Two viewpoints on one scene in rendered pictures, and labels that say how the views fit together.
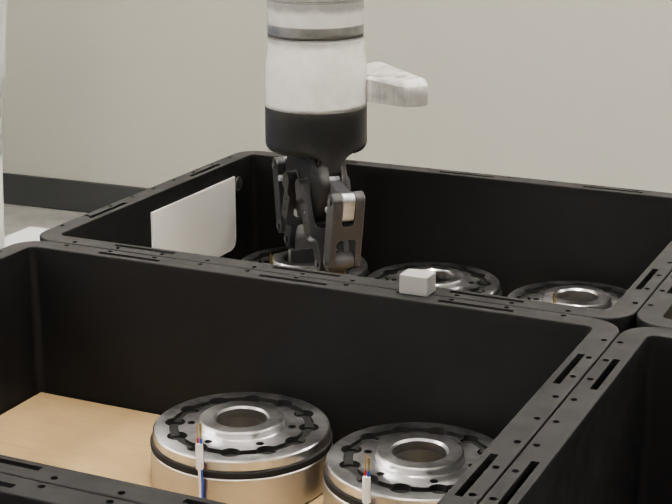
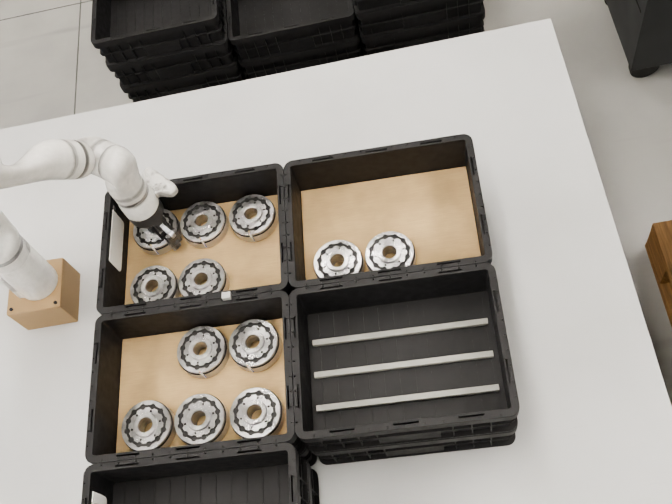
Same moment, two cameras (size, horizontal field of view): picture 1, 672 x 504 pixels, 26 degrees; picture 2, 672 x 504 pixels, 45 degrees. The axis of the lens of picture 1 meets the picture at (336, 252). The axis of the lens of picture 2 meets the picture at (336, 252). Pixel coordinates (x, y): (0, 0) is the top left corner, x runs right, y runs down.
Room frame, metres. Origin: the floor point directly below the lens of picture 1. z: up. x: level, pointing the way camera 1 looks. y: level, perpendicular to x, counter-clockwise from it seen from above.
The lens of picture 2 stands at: (0.02, -0.14, 2.33)
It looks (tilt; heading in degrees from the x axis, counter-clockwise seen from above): 61 degrees down; 350
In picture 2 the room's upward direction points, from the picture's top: 21 degrees counter-clockwise
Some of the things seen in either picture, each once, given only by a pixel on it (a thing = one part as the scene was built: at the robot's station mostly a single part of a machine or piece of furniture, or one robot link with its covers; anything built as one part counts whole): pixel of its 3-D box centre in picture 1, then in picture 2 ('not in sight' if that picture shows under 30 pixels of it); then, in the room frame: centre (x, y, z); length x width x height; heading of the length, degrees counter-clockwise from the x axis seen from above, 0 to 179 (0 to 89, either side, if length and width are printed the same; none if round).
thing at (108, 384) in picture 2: (173, 467); (199, 384); (0.70, 0.09, 0.87); 0.40 x 0.30 x 0.11; 65
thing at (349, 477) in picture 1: (419, 463); (253, 342); (0.72, -0.05, 0.86); 0.10 x 0.10 x 0.01
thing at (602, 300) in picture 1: (577, 299); (251, 213); (0.99, -0.17, 0.86); 0.05 x 0.05 x 0.01
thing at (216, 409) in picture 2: not in sight; (199, 419); (0.64, 0.12, 0.86); 0.10 x 0.10 x 0.01
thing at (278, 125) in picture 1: (316, 157); (148, 214); (1.06, 0.01, 0.95); 0.08 x 0.08 x 0.09
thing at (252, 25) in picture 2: not in sight; (298, 29); (1.90, -0.63, 0.31); 0.40 x 0.30 x 0.34; 67
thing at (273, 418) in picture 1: (241, 421); (200, 348); (0.77, 0.05, 0.86); 0.05 x 0.05 x 0.01
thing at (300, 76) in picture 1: (339, 60); (141, 191); (1.06, 0.00, 1.02); 0.11 x 0.09 x 0.06; 111
